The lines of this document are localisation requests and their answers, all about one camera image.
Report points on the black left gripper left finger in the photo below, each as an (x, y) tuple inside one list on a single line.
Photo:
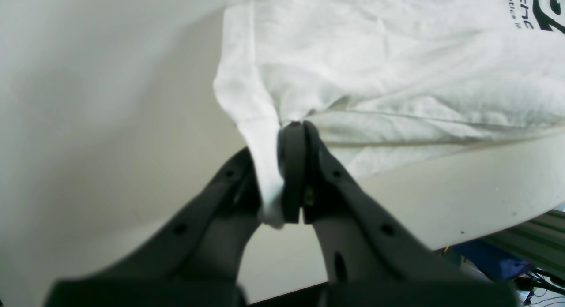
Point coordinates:
[(192, 261)]

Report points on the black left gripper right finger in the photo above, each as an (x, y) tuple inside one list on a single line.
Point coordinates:
[(372, 260)]

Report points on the white t-shirt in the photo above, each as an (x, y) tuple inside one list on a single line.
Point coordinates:
[(389, 82)]

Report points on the blue object under table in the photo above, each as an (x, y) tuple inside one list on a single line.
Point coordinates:
[(492, 261)]

